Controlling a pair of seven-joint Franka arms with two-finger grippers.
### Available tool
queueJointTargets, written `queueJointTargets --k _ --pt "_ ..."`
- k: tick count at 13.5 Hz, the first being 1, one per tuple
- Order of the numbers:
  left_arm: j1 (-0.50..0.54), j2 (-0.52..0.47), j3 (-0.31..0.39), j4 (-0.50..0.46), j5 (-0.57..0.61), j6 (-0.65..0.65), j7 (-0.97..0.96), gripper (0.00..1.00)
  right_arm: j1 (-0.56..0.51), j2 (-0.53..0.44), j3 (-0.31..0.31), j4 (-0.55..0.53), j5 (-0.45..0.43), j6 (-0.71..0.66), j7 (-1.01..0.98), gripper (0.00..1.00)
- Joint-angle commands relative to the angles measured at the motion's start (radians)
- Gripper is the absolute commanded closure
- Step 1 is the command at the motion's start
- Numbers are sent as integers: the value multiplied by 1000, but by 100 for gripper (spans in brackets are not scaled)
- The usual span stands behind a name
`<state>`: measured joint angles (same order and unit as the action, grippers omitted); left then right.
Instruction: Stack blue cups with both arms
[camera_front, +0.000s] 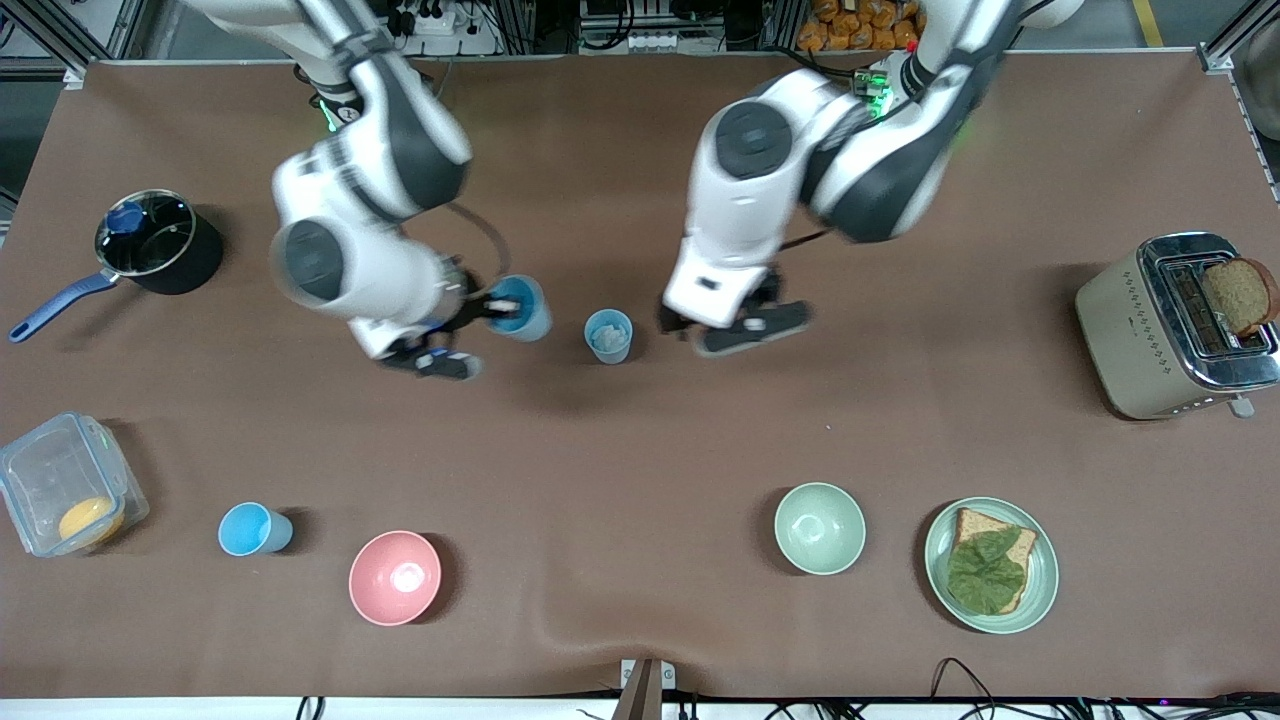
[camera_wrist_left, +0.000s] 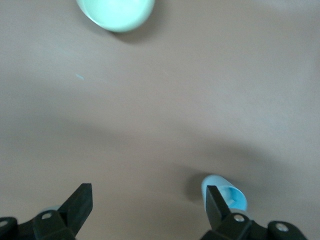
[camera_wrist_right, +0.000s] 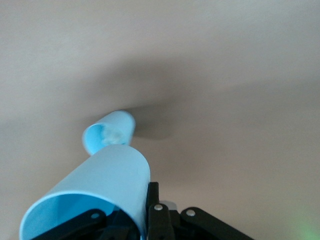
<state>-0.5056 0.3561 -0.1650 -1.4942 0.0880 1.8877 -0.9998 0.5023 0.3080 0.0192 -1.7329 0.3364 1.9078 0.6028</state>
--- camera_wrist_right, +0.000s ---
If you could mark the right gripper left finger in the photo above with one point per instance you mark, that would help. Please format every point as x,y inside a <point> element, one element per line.
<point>90,225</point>

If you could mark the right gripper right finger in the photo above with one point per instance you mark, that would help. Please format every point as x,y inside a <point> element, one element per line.
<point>162,225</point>

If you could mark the blue plastic cup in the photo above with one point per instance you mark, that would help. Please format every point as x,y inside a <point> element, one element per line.
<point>112,170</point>
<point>120,120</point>

